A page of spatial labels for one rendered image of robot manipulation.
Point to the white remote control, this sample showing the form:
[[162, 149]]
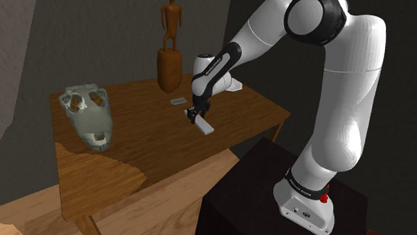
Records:
[[205, 125]]

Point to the brown wooden figure statue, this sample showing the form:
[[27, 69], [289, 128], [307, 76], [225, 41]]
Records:
[[169, 59]]

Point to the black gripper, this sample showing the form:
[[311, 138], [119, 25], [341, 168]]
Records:
[[199, 106]]

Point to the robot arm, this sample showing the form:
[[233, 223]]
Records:
[[351, 67]]

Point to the brown wooden table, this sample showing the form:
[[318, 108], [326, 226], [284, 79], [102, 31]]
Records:
[[151, 128]]

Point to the dark robot stand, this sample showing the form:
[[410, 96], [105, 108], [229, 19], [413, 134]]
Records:
[[254, 203]]

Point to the grey animal skull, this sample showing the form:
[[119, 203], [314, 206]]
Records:
[[88, 115]]

